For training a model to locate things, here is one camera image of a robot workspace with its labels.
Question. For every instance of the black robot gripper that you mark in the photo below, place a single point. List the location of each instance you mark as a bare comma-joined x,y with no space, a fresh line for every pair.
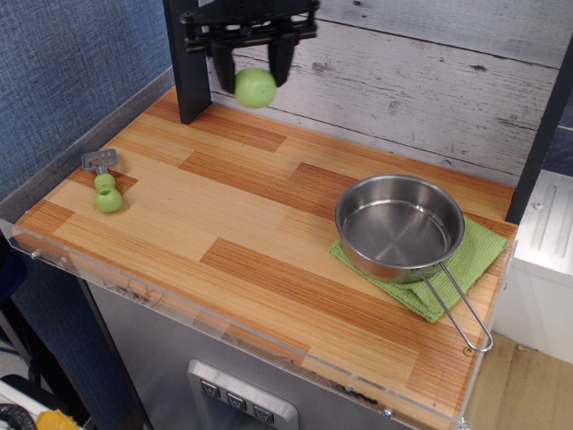
219,27

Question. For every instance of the green toy pear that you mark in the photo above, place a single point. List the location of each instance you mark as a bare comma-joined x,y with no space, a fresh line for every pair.
255,88

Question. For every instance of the stainless steel pot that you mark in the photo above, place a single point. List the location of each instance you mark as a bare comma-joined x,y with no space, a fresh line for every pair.
403,229

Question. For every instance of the stainless steel cabinet front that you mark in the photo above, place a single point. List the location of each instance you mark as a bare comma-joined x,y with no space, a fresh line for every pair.
156,350

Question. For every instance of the silver dispenser button panel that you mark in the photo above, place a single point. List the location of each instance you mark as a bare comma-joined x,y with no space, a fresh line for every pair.
210,383

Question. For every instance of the white ridged box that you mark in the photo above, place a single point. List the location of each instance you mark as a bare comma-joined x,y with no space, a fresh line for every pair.
535,304

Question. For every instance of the yellow black object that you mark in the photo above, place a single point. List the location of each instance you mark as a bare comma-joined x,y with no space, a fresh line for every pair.
55,420

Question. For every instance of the black left post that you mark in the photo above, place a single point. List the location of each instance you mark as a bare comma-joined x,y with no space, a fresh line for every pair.
190,70

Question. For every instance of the black post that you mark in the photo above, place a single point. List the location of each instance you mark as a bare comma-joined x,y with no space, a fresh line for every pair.
190,70
555,107

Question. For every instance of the green handled toy spatula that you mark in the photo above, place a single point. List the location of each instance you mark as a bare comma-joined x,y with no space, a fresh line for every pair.
107,199

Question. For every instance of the black right post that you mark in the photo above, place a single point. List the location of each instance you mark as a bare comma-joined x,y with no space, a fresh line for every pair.
555,107

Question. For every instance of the clear acrylic guard rail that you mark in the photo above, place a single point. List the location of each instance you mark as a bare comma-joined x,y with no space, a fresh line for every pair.
228,220

